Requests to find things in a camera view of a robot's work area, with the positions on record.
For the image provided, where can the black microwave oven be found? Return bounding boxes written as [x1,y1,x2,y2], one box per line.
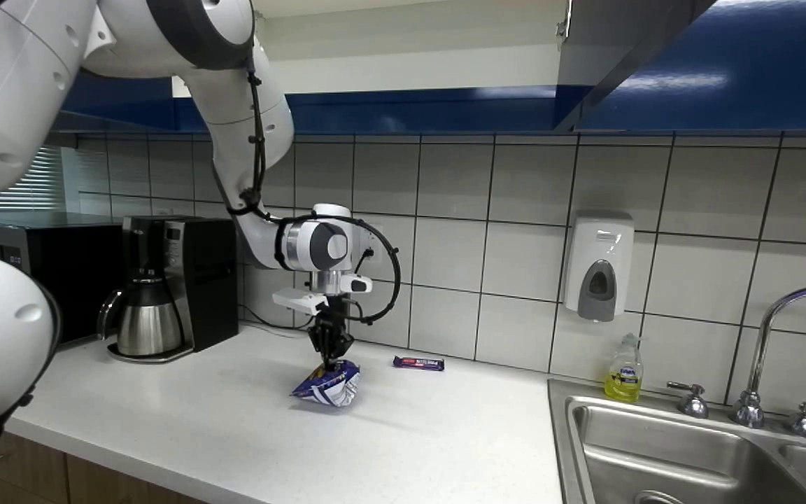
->
[0,219,138,352]

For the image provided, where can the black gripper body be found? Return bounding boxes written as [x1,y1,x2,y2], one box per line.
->
[307,294,355,350]

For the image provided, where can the closed blue cabinet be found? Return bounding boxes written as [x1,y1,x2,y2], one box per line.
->
[589,0,806,135]

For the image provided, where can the yellow dish soap bottle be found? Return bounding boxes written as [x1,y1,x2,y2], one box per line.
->
[603,334,647,407]

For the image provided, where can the dark blue cabinet door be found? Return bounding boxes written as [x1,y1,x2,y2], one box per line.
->
[51,70,188,135]

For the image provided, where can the blue snack packet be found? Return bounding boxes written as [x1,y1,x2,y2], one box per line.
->
[291,359,365,411]

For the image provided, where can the metal cabinet hinge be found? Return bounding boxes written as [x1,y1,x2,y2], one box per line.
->
[558,0,576,43]

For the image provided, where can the wooden lower cabinet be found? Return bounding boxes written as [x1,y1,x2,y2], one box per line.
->
[0,431,205,504]

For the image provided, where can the white wall soap dispenser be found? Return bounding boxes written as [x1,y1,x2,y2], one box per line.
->
[565,217,638,324]

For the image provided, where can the white window blinds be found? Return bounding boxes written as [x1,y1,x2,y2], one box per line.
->
[0,142,67,228]

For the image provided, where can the small dark candy bar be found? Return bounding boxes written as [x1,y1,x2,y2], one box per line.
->
[393,352,447,375]

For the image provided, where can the black steel coffee maker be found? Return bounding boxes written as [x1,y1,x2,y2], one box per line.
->
[121,217,242,364]

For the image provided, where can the blue cabinet door with hinge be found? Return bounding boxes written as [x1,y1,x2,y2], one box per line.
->
[554,0,720,135]

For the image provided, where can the open white cabinet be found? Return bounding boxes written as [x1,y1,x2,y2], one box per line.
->
[251,0,576,141]

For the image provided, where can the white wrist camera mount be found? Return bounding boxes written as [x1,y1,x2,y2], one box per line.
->
[268,289,333,323]

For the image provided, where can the chrome sink faucet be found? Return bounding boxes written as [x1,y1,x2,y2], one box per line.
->
[664,284,806,443]

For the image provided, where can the stainless steel double sink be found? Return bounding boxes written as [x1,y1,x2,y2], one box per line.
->
[547,375,806,504]

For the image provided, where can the stainless steel carafe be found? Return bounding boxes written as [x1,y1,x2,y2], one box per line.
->
[96,275,190,362]

